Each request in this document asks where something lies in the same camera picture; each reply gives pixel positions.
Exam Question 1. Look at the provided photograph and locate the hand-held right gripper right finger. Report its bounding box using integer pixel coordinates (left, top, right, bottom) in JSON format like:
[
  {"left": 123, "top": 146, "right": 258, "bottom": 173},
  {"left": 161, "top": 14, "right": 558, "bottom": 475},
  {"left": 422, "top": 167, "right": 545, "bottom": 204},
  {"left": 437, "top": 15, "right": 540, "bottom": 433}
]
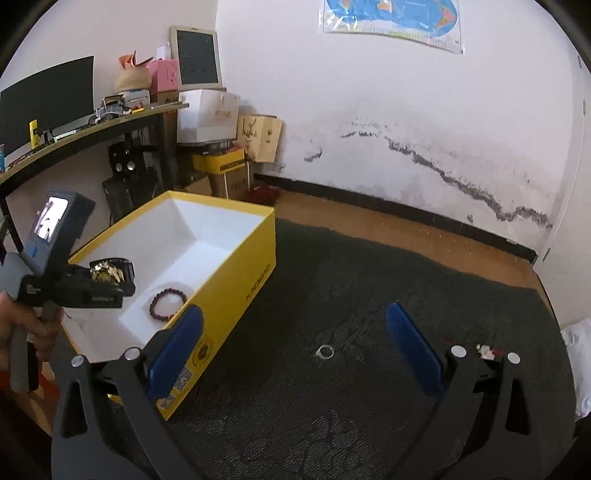
[{"left": 387, "top": 302, "right": 578, "bottom": 480}]

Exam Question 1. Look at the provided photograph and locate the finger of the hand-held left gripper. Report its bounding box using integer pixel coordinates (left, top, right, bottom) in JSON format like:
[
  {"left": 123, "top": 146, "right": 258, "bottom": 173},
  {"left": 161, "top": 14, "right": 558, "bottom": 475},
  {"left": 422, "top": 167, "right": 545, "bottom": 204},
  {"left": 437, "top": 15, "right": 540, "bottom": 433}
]
[
  {"left": 113, "top": 257, "right": 137, "bottom": 297},
  {"left": 68, "top": 264, "right": 100, "bottom": 297}
]

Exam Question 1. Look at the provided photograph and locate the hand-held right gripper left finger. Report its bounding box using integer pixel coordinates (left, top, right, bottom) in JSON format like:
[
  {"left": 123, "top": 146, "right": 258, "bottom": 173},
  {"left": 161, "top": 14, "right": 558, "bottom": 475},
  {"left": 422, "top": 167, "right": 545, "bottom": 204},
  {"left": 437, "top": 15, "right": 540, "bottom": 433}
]
[{"left": 51, "top": 305, "right": 205, "bottom": 480}]

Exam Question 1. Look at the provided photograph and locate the gold jewelry piece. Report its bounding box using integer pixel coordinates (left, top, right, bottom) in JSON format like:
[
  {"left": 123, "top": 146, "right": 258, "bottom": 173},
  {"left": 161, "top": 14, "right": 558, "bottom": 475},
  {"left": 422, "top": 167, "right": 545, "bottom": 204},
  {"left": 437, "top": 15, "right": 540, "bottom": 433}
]
[{"left": 90, "top": 261, "right": 126, "bottom": 285}]

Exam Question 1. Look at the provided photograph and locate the large yellow cardboard box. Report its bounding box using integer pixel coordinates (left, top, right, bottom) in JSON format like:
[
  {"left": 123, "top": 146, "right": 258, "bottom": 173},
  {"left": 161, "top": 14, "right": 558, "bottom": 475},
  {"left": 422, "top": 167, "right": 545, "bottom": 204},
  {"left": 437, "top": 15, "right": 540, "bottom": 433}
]
[{"left": 60, "top": 190, "right": 277, "bottom": 421}]

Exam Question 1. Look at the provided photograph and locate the person's left hand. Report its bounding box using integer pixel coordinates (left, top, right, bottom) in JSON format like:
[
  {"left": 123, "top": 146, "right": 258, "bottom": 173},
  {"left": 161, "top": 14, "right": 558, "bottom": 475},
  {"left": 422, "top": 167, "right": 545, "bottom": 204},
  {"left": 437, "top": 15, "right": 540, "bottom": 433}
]
[{"left": 0, "top": 291, "right": 62, "bottom": 365}]

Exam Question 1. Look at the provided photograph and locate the black computer case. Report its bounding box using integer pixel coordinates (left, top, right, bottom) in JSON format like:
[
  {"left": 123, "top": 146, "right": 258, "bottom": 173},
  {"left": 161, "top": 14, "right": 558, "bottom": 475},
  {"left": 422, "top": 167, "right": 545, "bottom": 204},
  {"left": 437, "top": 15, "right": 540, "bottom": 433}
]
[{"left": 102, "top": 171, "right": 160, "bottom": 223}]

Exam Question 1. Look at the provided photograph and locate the dark patterned mat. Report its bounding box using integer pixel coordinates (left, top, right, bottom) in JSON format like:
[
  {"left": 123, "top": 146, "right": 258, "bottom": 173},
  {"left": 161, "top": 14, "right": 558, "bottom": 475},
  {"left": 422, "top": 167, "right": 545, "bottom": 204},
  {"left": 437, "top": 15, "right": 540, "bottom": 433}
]
[{"left": 41, "top": 219, "right": 578, "bottom": 480}]

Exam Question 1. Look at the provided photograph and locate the black speaker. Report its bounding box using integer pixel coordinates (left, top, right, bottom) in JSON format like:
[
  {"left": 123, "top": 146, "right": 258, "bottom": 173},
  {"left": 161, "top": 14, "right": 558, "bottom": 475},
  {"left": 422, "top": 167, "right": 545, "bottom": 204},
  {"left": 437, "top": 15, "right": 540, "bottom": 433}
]
[{"left": 108, "top": 143, "right": 155, "bottom": 178}]

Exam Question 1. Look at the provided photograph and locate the dark desk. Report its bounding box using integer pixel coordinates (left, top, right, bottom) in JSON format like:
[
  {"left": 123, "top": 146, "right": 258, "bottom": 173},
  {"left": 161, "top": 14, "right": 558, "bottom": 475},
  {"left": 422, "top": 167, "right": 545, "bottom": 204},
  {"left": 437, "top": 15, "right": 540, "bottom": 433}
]
[{"left": 0, "top": 102, "right": 190, "bottom": 252}]

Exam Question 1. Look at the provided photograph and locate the brown cardboard box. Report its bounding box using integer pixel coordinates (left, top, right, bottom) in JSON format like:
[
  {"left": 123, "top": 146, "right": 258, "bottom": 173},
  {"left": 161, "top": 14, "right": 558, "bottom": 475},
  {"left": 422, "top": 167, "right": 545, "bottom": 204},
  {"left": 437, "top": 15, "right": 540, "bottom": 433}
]
[{"left": 209, "top": 161, "right": 252, "bottom": 200}]

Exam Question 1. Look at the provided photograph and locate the black curved monitor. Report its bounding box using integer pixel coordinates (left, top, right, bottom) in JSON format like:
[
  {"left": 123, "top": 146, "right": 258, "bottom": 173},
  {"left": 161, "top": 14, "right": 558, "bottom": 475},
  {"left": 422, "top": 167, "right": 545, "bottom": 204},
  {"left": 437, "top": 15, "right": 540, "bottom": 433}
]
[{"left": 0, "top": 56, "right": 94, "bottom": 154}]

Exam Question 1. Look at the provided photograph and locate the small yellow box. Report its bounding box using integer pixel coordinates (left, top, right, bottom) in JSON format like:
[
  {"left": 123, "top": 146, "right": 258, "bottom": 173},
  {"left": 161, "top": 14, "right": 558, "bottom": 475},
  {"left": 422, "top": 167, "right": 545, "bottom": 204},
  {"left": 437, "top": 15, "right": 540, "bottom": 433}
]
[{"left": 191, "top": 148, "right": 245, "bottom": 175}]

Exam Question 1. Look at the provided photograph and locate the red cloth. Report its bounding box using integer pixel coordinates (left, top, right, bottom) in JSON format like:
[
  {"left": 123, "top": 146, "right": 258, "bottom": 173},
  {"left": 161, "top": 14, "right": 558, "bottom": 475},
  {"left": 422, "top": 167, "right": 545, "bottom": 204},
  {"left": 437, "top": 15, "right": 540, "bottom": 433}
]
[{"left": 247, "top": 185, "right": 280, "bottom": 206}]

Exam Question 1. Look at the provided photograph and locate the white plastic bag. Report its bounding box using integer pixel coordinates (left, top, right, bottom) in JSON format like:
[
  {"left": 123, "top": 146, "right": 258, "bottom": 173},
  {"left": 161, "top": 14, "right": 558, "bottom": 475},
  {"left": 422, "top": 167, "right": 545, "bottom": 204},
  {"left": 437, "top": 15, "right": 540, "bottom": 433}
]
[{"left": 561, "top": 318, "right": 591, "bottom": 421}]

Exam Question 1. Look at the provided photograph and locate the white paper bag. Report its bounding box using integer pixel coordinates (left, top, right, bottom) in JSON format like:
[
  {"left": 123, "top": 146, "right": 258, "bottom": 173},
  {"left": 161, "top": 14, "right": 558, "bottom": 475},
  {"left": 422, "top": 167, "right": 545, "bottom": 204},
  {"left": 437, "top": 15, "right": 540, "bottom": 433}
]
[{"left": 177, "top": 89, "right": 241, "bottom": 145}]

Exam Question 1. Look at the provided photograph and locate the straw hat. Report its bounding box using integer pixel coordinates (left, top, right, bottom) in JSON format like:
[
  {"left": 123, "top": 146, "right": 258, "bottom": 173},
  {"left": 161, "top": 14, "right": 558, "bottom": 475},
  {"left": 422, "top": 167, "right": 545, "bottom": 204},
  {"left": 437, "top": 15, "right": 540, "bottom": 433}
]
[{"left": 113, "top": 65, "right": 152, "bottom": 95}]

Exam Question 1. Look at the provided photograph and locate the tan cardboard box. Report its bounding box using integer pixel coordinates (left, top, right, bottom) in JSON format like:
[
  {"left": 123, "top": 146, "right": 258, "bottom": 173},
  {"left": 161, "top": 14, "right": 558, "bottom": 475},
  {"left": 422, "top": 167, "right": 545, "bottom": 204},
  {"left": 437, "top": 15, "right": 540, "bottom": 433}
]
[{"left": 237, "top": 114, "right": 283, "bottom": 163}]

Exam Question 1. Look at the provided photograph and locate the pink box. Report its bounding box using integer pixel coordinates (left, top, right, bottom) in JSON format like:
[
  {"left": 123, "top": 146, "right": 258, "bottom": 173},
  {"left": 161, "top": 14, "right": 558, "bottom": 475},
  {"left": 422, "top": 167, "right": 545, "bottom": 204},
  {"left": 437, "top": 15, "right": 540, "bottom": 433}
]
[{"left": 147, "top": 59, "right": 180, "bottom": 93}]

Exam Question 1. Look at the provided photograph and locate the orange paper piece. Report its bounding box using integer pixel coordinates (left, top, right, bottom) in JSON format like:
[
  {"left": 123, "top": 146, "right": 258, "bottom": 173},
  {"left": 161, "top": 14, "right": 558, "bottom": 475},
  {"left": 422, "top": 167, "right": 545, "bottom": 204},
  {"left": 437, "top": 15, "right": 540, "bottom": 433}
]
[{"left": 119, "top": 51, "right": 154, "bottom": 70}]

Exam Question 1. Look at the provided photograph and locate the old white monitor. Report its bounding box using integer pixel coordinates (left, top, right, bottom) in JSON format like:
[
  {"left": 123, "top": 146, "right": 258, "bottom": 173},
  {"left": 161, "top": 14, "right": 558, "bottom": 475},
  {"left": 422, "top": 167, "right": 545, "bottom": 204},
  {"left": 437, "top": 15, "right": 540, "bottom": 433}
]
[{"left": 169, "top": 25, "right": 223, "bottom": 92}]

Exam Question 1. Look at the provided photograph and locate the world map poster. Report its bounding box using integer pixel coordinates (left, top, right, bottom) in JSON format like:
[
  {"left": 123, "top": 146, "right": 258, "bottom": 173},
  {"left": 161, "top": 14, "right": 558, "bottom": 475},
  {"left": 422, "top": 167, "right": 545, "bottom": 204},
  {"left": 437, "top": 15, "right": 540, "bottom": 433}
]
[{"left": 318, "top": 0, "right": 464, "bottom": 55}]

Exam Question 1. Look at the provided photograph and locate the dark red bead bracelet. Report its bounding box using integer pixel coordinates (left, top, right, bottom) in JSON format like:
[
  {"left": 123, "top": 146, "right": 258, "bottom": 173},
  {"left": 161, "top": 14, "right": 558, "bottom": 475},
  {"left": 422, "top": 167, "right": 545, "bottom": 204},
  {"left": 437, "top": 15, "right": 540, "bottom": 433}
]
[{"left": 148, "top": 287, "right": 190, "bottom": 322}]

